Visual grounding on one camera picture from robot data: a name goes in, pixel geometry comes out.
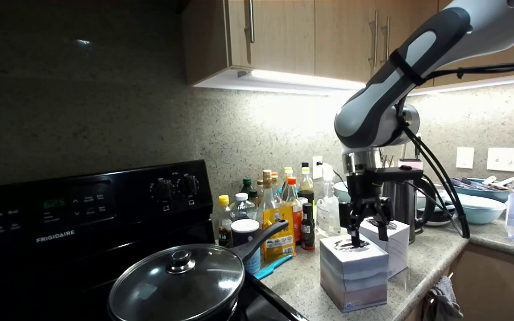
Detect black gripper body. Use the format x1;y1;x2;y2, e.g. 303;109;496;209
339;170;391;225

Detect white tissue box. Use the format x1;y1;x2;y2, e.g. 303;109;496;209
359;216;412;282

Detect white stacked box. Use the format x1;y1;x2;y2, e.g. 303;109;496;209
318;232;391;316

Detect steel electric kettle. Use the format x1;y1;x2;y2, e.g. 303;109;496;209
385;166;437;245

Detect clear spray bottle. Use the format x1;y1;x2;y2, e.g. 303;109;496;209
312;159;343;239

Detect small dark soy bottle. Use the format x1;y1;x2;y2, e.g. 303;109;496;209
298;202;318;252

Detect orange capped sauce bottle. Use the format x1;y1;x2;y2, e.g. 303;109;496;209
284;175;305;248

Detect yellow oil bottle tan cap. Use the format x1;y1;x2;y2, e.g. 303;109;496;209
259;168;296;264

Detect teal utensil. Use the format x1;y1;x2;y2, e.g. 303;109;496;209
252;253;294;282

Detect hanging kitchen towel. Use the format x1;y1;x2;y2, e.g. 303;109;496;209
430;273;466;321

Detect light blue bowl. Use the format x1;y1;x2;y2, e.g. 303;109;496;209
444;191;509;227

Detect black frying pan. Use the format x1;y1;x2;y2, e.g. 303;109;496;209
107;218;293;321

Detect blue plastic container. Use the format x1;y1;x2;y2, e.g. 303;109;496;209
450;175;512;202

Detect white lidded jar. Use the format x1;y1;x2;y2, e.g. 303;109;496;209
230;218;264;277

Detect white capped clear bottle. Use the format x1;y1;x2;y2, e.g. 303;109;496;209
230;191;259;223

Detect green glass bottle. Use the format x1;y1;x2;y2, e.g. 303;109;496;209
239;177;259;205

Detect under cabinet light strip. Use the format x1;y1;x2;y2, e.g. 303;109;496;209
193;66;514;98

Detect wooden upper cabinets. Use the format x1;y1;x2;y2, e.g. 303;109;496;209
180;0;514;86

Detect black stove knob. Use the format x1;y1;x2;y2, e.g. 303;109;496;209
148;175;177;205
175;171;203;198

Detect glass pan lid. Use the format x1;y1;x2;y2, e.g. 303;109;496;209
107;243;246;321

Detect black electric stove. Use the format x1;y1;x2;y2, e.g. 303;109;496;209
0;157;307;321

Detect small white wall plate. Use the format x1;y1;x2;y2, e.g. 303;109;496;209
455;145;476;171

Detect wide white wall plate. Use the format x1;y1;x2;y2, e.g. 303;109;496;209
485;146;514;175

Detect metal cabinet handle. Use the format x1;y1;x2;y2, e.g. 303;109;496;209
368;20;380;68
243;0;259;45
380;16;393;64

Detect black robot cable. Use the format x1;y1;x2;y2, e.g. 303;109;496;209
394;57;514;241

